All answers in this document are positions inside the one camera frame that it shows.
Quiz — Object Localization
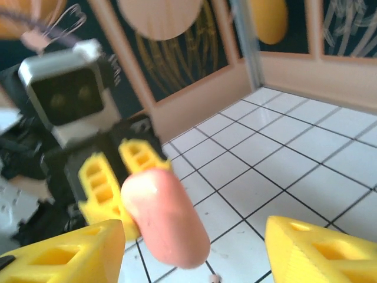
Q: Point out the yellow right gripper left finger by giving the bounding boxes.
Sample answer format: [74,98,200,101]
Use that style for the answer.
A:
[0,219,127,283]

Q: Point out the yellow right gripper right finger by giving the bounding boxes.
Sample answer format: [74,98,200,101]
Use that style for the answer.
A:
[264,215,377,283]

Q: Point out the pink earbud charging case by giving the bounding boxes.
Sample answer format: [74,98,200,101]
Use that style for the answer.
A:
[120,167,211,269]

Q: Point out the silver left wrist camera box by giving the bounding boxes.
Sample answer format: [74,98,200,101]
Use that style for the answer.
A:
[17,38,122,148]

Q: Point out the aluminium frame post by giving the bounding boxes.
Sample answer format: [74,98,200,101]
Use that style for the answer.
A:
[229,0,265,90]

